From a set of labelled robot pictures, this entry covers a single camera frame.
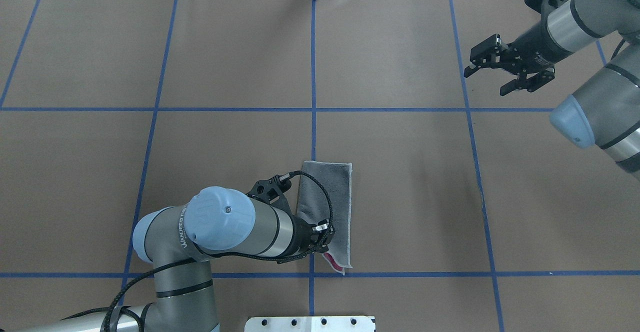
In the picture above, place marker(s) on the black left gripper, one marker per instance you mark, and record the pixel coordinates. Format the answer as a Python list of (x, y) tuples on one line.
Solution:
[(301, 237)]

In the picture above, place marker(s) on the brown paper table cover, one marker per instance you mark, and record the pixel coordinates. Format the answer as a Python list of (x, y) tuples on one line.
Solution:
[(470, 212)]

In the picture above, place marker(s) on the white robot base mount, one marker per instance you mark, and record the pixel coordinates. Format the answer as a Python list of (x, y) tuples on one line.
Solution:
[(335, 323)]

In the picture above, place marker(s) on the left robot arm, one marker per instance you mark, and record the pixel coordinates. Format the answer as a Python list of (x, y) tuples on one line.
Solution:
[(177, 294)]

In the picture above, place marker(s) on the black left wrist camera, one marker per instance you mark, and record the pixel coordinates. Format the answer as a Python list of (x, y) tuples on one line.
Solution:
[(272, 191)]

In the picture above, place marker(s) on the pink and grey towel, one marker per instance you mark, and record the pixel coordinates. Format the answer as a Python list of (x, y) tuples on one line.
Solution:
[(330, 198)]

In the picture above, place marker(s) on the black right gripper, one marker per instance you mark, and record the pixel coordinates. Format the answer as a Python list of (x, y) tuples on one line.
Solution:
[(536, 48)]

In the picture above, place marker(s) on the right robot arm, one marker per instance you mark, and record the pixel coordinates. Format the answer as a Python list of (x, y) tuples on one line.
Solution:
[(603, 110)]

